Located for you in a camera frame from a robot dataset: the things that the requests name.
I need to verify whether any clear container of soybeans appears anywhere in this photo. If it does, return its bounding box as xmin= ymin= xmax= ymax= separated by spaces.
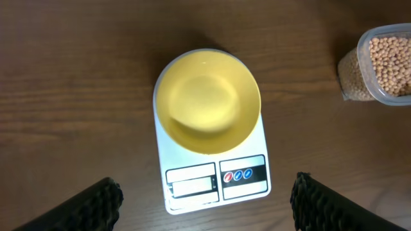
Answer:
xmin=337 ymin=23 xmax=410 ymax=106

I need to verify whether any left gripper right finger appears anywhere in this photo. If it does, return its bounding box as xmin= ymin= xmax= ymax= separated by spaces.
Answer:
xmin=290 ymin=172 xmax=406 ymax=231

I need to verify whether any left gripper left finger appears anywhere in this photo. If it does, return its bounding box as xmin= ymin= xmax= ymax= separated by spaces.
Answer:
xmin=16 ymin=177 xmax=124 ymax=231

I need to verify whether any yellow bowl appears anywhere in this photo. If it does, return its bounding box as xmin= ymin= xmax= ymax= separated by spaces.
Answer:
xmin=155 ymin=49 xmax=261 ymax=155

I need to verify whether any white kitchen scale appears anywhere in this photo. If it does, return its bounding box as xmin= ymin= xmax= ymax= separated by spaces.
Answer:
xmin=152 ymin=48 xmax=272 ymax=216

